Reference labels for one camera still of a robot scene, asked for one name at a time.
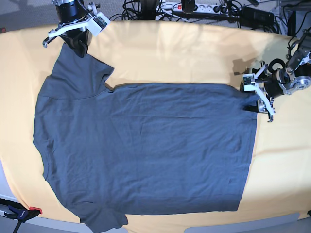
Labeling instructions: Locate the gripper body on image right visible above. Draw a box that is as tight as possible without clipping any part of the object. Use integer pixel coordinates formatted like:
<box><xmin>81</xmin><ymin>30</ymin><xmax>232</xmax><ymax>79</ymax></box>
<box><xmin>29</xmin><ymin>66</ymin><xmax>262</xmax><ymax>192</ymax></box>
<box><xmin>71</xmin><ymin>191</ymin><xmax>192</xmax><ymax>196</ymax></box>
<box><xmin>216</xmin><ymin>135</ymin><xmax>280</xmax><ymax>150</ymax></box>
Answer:
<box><xmin>240</xmin><ymin>73</ymin><xmax>274</xmax><ymax>113</ymax></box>

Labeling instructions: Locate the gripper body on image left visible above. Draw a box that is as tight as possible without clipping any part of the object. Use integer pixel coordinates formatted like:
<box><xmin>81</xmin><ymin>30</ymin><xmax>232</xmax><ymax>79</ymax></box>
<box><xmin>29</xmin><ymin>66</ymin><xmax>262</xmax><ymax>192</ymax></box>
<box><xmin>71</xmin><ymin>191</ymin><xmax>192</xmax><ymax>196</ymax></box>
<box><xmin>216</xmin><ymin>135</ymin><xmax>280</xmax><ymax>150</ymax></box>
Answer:
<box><xmin>60</xmin><ymin>27</ymin><xmax>92</xmax><ymax>49</ymax></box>

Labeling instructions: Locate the blue-grey T-shirt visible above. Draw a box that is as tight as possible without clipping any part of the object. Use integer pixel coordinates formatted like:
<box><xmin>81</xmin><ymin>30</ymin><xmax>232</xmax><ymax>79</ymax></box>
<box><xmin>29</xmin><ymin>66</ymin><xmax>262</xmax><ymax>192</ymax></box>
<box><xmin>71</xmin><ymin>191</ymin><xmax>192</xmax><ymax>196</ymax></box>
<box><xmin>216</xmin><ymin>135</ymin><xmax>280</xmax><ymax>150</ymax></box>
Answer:
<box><xmin>33</xmin><ymin>44</ymin><xmax>258</xmax><ymax>233</ymax></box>

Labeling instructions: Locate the black arm on image right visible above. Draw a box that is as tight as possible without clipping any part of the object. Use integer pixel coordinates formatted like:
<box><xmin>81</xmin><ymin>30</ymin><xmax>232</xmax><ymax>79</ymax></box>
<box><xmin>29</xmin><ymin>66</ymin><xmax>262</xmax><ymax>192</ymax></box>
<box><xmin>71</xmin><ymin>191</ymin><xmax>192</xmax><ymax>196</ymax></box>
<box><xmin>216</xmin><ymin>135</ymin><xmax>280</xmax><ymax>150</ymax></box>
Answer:
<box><xmin>240</xmin><ymin>28</ymin><xmax>311</xmax><ymax>122</ymax></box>

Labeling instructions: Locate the black arm on image left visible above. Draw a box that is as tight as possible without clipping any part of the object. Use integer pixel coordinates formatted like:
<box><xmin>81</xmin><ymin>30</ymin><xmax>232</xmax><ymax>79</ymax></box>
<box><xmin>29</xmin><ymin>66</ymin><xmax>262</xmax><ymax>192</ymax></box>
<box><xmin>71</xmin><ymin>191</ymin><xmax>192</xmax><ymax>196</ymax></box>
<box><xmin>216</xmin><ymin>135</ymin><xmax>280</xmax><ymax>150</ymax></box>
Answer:
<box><xmin>52</xmin><ymin>0</ymin><xmax>100</xmax><ymax>58</ymax></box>

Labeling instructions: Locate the black power adapter brick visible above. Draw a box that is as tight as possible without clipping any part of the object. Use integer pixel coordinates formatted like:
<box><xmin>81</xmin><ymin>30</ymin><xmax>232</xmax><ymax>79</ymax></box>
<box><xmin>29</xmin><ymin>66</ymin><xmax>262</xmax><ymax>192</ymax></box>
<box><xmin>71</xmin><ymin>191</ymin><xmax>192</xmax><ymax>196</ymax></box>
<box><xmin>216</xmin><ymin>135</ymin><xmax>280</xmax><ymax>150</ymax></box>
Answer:
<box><xmin>241</xmin><ymin>6</ymin><xmax>275</xmax><ymax>25</ymax></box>

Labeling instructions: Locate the yellow table cloth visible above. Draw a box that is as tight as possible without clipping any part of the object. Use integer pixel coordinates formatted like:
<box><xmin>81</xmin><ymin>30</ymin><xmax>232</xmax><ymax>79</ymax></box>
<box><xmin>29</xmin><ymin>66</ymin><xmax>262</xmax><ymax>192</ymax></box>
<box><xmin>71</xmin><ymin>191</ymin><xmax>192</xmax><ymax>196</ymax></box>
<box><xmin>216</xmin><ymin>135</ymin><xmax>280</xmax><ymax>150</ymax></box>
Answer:
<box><xmin>0</xmin><ymin>21</ymin><xmax>311</xmax><ymax>233</ymax></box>

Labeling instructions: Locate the white power strip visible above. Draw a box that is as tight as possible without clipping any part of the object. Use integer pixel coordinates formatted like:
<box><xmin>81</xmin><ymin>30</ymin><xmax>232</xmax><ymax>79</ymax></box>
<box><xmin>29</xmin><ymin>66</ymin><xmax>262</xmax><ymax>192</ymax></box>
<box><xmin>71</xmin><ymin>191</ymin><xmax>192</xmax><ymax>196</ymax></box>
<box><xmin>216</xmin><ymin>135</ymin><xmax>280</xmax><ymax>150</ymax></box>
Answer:
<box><xmin>160</xmin><ymin>1</ymin><xmax>229</xmax><ymax>16</ymax></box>

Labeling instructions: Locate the blue black bar clamp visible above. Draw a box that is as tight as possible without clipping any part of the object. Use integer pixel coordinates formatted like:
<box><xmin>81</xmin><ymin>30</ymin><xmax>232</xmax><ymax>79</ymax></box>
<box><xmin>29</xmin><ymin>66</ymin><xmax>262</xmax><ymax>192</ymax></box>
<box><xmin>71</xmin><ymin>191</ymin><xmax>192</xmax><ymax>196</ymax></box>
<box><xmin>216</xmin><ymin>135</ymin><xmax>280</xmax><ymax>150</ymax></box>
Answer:
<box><xmin>0</xmin><ymin>198</ymin><xmax>42</xmax><ymax>233</ymax></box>

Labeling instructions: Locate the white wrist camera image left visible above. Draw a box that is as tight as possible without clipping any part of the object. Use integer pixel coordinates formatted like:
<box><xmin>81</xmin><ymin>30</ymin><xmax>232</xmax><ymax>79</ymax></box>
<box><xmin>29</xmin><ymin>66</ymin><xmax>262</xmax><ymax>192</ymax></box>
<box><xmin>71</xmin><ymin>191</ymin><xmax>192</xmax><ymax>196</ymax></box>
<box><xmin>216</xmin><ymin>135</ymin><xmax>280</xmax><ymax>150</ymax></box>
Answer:
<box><xmin>87</xmin><ymin>12</ymin><xmax>110</xmax><ymax>36</ymax></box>

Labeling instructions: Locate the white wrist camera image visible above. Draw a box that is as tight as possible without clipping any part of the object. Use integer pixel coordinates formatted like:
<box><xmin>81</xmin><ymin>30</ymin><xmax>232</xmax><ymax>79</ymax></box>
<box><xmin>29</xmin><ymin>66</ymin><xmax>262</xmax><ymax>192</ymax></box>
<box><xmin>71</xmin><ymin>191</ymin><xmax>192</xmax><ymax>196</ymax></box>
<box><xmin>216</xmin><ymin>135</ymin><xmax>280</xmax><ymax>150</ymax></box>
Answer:
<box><xmin>240</xmin><ymin>74</ymin><xmax>256</xmax><ymax>92</ymax></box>
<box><xmin>87</xmin><ymin>12</ymin><xmax>110</xmax><ymax>36</ymax></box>

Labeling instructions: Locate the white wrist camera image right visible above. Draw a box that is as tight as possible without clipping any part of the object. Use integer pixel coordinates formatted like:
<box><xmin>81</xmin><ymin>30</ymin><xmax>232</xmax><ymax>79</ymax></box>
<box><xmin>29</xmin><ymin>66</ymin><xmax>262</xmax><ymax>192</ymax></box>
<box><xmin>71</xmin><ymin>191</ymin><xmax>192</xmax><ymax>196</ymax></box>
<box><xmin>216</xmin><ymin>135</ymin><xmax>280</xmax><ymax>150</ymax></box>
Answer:
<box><xmin>240</xmin><ymin>74</ymin><xmax>256</xmax><ymax>92</ymax></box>

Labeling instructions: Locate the black cable bundle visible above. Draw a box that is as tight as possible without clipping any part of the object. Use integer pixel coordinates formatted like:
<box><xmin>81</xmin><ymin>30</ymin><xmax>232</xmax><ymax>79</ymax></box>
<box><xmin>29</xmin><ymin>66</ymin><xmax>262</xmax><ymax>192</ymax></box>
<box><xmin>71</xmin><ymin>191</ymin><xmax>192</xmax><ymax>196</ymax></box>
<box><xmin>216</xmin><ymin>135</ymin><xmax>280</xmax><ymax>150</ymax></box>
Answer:
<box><xmin>109</xmin><ymin>0</ymin><xmax>287</xmax><ymax>33</ymax></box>

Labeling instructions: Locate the black robot base post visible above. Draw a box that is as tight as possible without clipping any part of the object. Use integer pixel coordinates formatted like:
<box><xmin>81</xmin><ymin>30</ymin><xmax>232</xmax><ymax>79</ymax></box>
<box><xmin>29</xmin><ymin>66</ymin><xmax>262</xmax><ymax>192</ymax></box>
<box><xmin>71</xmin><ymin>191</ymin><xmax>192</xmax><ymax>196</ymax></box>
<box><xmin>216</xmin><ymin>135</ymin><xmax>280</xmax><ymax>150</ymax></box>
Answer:
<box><xmin>139</xmin><ymin>0</ymin><xmax>158</xmax><ymax>21</ymax></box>

